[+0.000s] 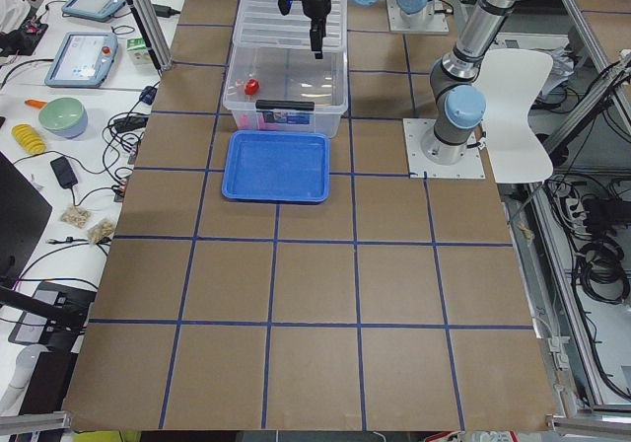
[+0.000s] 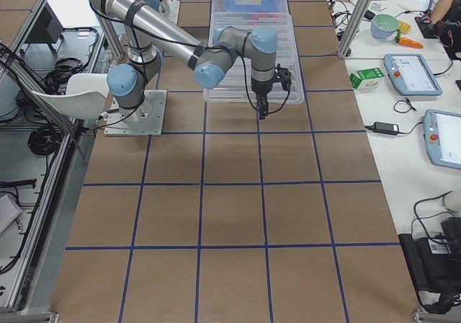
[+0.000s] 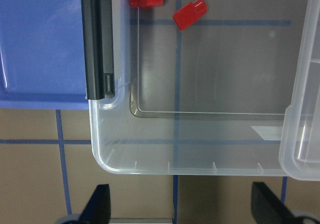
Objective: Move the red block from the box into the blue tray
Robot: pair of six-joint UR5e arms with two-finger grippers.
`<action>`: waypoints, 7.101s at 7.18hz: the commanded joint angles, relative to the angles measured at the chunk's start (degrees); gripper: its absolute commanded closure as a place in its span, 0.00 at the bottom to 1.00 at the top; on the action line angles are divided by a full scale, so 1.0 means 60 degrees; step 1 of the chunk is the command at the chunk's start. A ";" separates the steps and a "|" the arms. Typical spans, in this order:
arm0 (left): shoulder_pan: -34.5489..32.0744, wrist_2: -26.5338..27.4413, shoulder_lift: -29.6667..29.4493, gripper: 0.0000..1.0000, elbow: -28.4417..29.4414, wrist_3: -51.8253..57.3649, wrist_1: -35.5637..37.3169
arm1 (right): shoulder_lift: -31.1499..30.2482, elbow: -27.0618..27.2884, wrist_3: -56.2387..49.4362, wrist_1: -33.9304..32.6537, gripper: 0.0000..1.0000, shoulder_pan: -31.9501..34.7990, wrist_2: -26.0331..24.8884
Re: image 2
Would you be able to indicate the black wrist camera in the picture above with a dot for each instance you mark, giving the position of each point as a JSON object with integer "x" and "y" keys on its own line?
{"x": 284, "y": 77}

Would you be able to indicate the black power adapter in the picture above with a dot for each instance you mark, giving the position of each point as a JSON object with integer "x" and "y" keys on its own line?
{"x": 385, "y": 128}

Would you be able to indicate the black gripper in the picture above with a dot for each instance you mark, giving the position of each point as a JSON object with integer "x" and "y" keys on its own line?
{"x": 261, "y": 94}

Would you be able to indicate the red block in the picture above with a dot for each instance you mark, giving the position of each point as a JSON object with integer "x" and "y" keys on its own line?
{"x": 265, "y": 15}

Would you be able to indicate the blue plastic tray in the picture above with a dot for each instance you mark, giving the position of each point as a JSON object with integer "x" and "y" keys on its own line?
{"x": 250, "y": 5}

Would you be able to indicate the aluminium frame post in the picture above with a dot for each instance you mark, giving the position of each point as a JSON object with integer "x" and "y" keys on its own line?
{"x": 352, "y": 27}

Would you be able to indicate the green bowl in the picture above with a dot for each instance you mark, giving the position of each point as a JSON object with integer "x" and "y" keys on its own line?
{"x": 383, "y": 26}

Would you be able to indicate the teach pendant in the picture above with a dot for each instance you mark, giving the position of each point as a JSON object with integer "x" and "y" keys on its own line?
{"x": 410, "y": 75}
{"x": 442, "y": 138}

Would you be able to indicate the toy carrot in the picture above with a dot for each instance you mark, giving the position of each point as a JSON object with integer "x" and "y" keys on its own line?
{"x": 407, "y": 42}

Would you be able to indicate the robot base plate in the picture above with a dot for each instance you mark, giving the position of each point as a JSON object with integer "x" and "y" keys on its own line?
{"x": 147, "y": 120}

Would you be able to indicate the yellow toy corn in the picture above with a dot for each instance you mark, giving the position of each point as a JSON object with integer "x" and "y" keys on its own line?
{"x": 404, "y": 27}

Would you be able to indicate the teach pendant far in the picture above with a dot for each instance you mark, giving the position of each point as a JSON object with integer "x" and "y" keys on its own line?
{"x": 410, "y": 75}

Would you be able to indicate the white chair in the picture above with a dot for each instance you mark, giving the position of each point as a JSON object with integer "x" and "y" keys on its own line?
{"x": 84, "y": 99}

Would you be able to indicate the green white carton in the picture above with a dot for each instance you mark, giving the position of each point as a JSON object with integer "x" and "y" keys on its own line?
{"x": 366, "y": 78}

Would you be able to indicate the teach pendant near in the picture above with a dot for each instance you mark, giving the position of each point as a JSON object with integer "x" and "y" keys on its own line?
{"x": 442, "y": 138}

